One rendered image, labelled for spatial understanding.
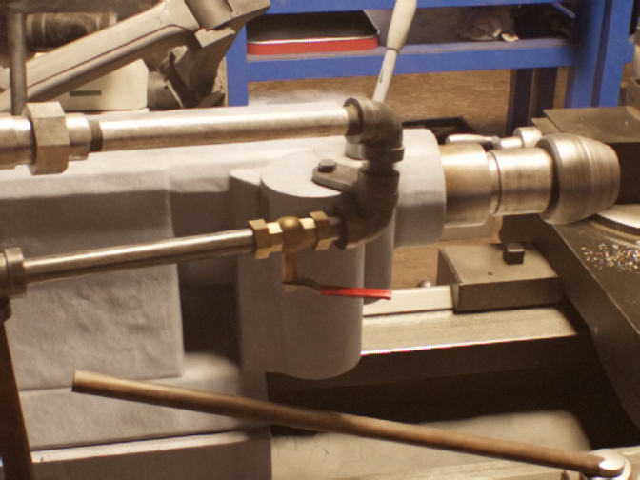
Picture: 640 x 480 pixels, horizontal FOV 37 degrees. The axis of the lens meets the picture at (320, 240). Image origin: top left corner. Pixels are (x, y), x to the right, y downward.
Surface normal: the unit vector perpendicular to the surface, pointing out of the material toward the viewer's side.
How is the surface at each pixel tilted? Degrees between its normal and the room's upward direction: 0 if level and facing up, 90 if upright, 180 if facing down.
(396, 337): 0
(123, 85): 90
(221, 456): 90
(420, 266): 0
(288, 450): 18
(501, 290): 90
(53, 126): 57
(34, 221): 82
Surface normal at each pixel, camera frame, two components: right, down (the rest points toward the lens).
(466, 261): 0.00, -0.88
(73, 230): 0.15, 0.33
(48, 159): 0.43, 0.58
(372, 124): 0.48, 0.27
